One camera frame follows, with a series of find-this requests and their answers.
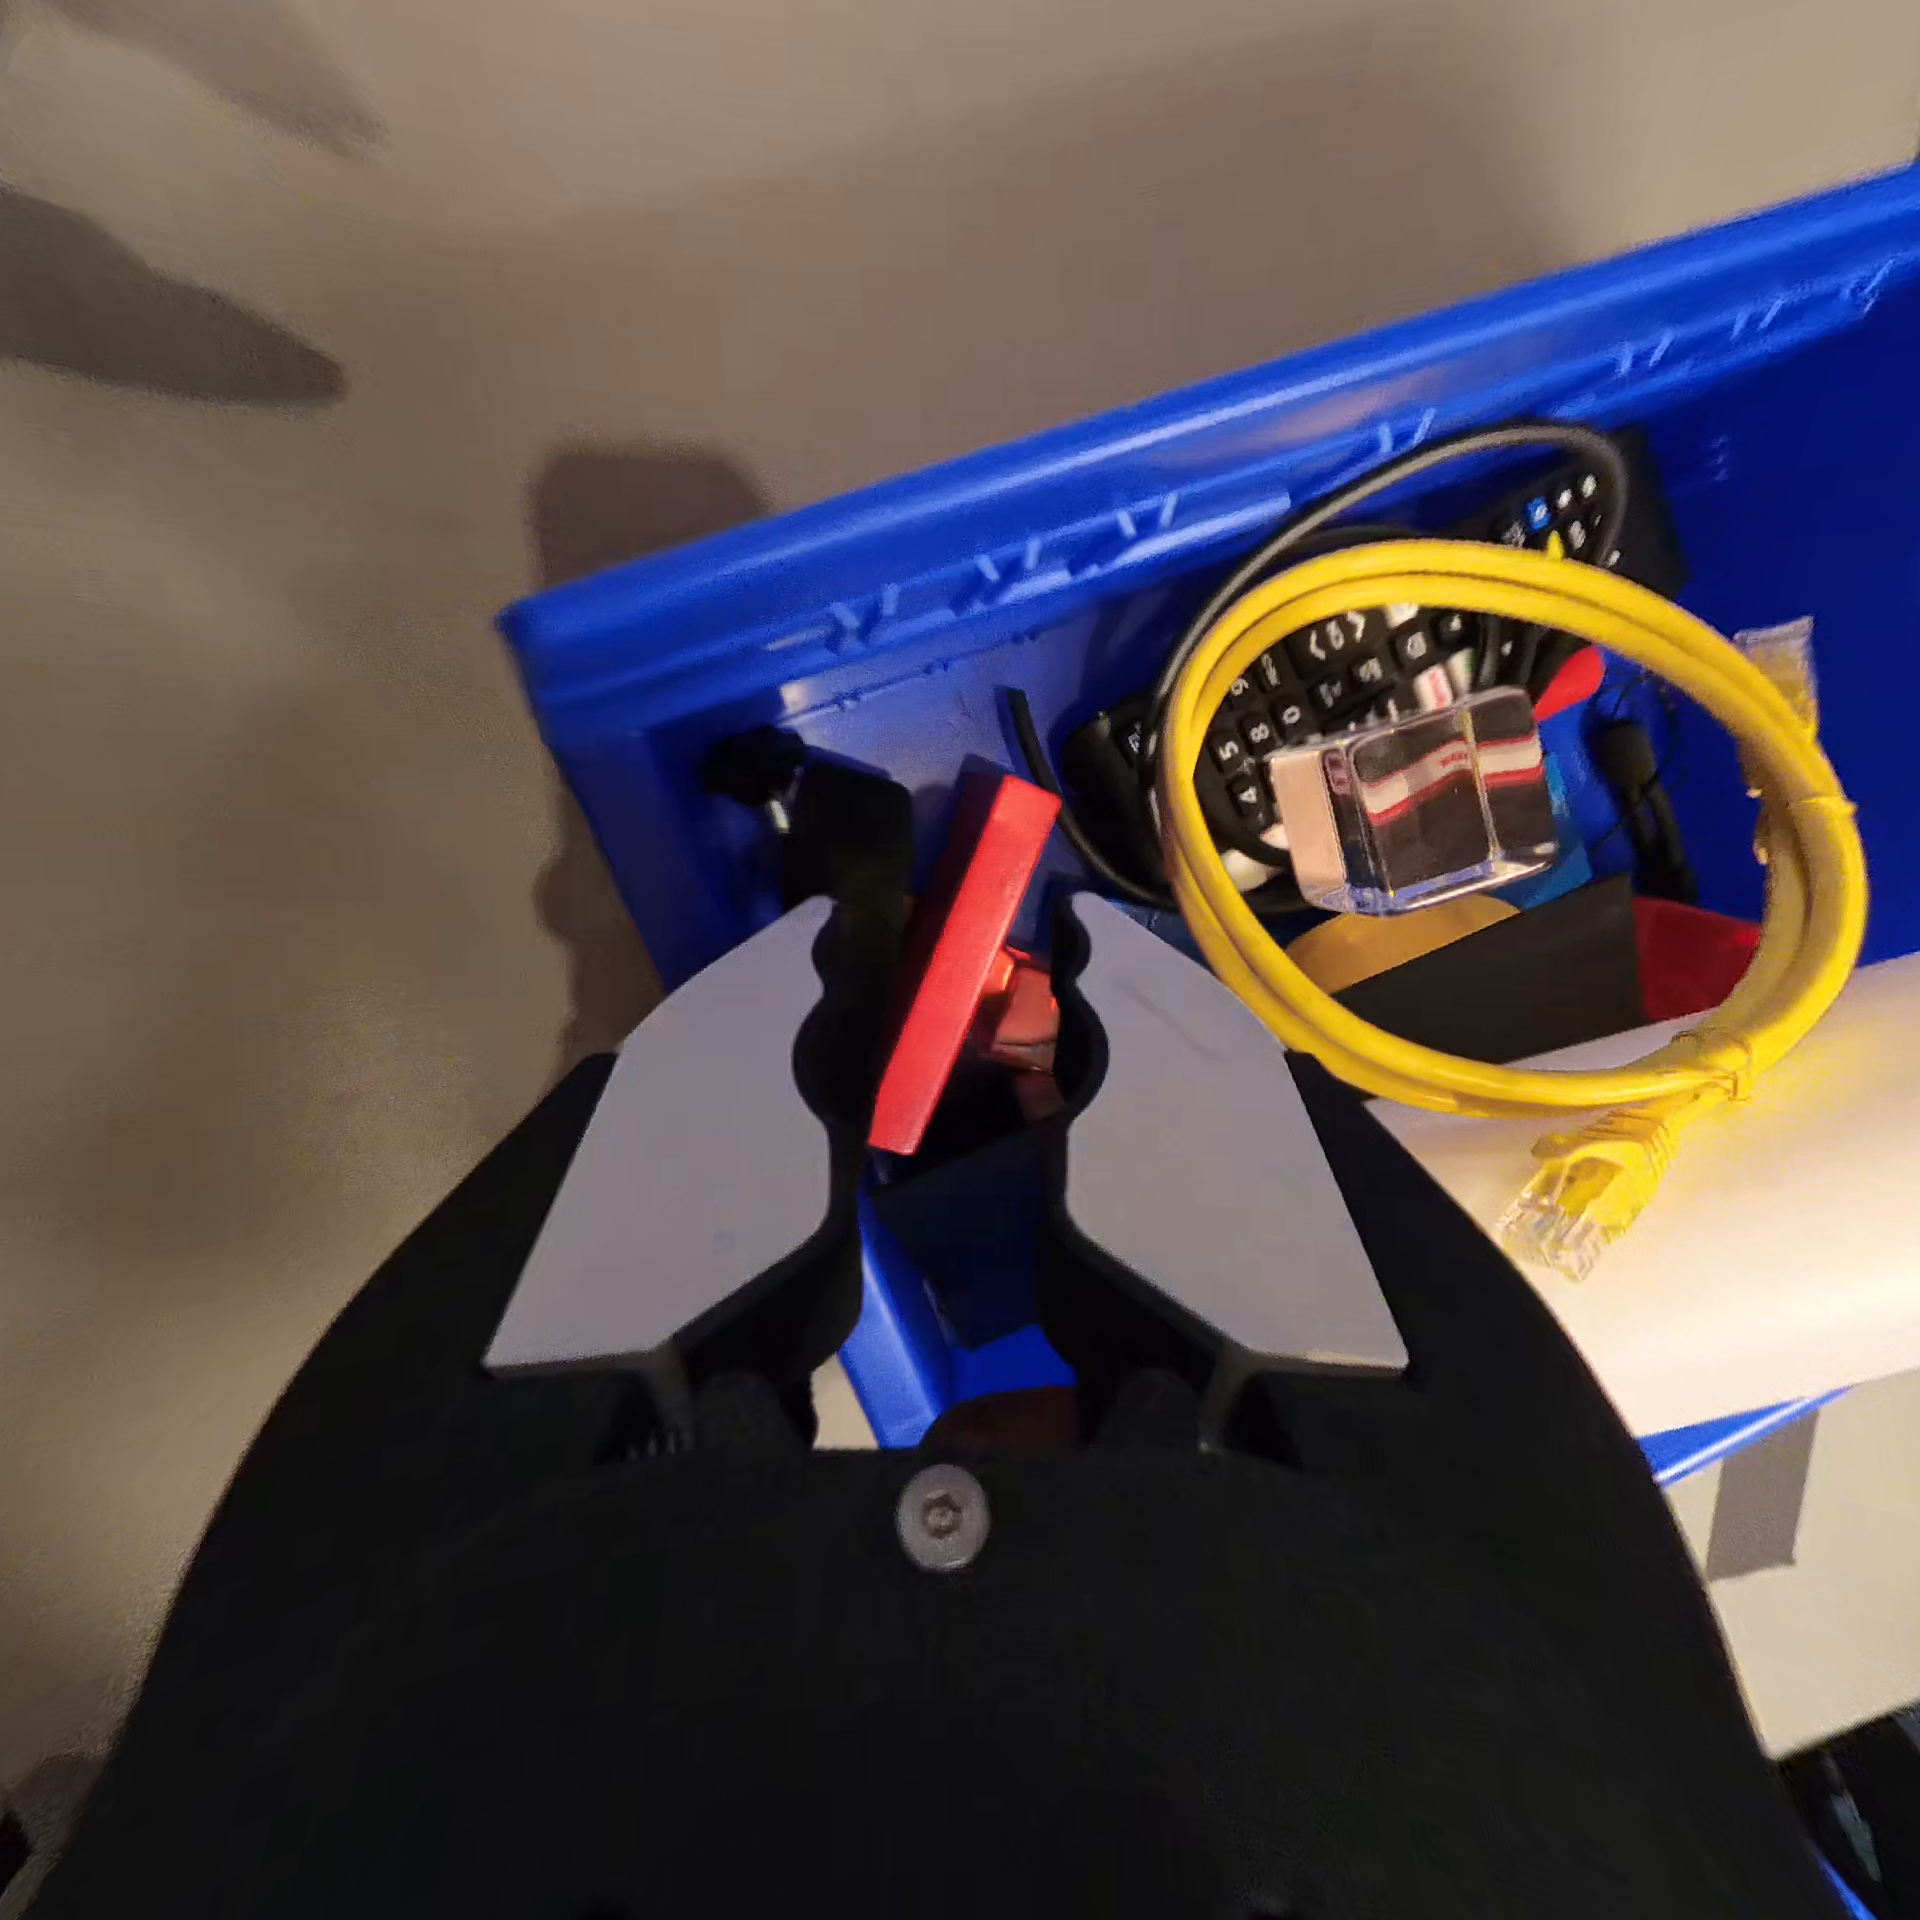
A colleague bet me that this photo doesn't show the white tube with black cap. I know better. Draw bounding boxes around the white tube with black cap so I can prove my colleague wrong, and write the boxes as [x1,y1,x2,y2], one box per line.
[1358,945,1920,1478]

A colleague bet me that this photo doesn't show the black flat pad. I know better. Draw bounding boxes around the black flat pad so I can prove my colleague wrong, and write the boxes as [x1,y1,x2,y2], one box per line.
[1334,878,1653,1066]

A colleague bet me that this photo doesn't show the blue plastic bin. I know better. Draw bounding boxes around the blue plastic bin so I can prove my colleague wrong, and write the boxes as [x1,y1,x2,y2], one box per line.
[499,156,1920,1487]

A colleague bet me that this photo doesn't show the black remote control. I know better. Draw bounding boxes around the black remote control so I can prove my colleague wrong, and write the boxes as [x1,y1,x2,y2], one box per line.
[1073,451,1682,903]

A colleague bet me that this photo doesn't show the red block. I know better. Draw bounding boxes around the red block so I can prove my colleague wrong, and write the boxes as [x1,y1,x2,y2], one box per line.
[868,773,1064,1156]

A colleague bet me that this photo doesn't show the thin black cable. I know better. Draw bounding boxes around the thin black cable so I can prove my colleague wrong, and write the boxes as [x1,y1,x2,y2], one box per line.
[1147,423,1637,720]

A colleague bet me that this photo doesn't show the yellow network cable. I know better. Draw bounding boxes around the yellow network cable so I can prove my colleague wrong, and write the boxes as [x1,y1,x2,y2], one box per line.
[1160,540,1874,1284]

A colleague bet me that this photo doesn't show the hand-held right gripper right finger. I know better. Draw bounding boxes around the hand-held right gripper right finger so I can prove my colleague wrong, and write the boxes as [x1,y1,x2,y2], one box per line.
[1052,891,1414,1382]

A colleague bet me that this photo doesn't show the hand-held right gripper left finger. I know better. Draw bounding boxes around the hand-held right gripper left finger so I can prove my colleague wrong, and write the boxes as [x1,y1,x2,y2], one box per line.
[482,893,877,1382]

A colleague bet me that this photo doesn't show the clear plastic box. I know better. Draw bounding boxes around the clear plastic box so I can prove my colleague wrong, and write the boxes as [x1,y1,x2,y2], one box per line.
[1269,689,1590,917]

